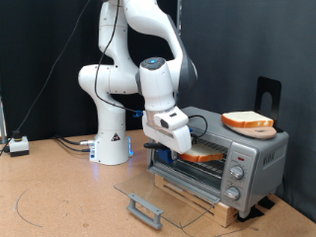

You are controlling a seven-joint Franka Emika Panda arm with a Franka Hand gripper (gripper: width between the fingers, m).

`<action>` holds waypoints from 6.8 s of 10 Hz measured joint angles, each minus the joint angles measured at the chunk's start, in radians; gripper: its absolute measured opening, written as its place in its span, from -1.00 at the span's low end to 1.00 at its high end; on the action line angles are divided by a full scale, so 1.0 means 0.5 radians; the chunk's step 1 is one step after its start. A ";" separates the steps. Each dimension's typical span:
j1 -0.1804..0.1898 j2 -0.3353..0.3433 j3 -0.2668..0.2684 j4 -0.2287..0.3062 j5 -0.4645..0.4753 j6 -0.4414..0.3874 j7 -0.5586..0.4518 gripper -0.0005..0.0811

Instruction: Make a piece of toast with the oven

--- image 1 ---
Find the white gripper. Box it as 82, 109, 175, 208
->
141, 111, 194, 155

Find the white bread slice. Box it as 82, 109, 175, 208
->
220, 111, 275, 128
179, 142, 225, 163

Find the silver oven knob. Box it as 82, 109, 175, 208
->
229, 165, 246, 181
224, 186, 241, 201

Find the silver toaster oven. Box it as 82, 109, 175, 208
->
146, 106, 290, 219

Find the slatted wooden crate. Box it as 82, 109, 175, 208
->
154, 174, 239, 228

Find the black metal bookend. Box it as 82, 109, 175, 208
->
255, 76, 284, 133

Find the black foam pad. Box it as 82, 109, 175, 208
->
257, 197, 277, 210
237, 205, 266, 223

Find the dark grey backdrop curtain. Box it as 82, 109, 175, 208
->
179, 0, 316, 223

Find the emergency stop button box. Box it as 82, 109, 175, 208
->
8, 129, 31, 158

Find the black backdrop curtain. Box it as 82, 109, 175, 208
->
0, 0, 179, 142

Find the wire oven rack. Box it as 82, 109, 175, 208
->
154, 137, 230, 179

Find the black cable with metal connector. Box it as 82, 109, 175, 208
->
52, 133, 97, 147

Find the black camera cable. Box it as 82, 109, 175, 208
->
0, 0, 209, 153

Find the black base cable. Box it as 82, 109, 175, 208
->
55, 137, 93, 153

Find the metal frame post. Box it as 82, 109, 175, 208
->
0, 95, 8, 144

